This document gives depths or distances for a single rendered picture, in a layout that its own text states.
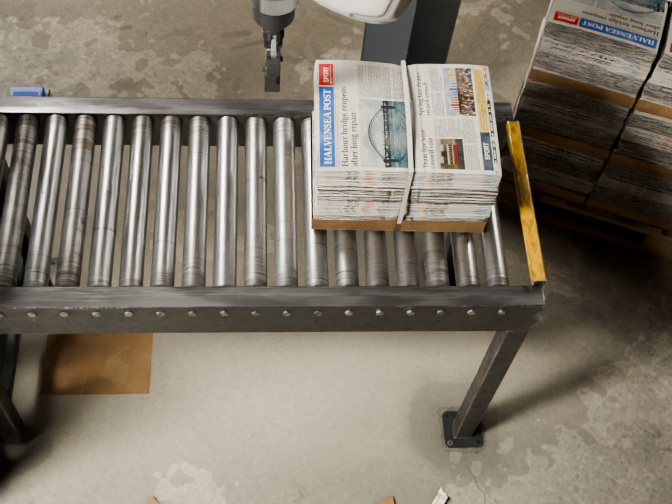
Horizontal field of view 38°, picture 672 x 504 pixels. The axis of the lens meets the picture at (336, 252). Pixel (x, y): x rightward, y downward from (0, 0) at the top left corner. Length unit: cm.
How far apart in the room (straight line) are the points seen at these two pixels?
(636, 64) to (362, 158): 93
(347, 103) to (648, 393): 142
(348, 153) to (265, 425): 106
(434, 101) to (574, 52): 66
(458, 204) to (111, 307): 75
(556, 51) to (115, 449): 158
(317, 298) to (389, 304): 15
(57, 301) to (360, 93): 75
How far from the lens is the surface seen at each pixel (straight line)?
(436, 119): 202
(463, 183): 198
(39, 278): 209
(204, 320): 206
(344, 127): 198
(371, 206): 203
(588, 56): 262
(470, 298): 206
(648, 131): 279
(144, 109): 231
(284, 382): 281
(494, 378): 242
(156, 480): 272
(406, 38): 278
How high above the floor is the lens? 258
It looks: 59 degrees down
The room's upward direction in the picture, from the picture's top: 8 degrees clockwise
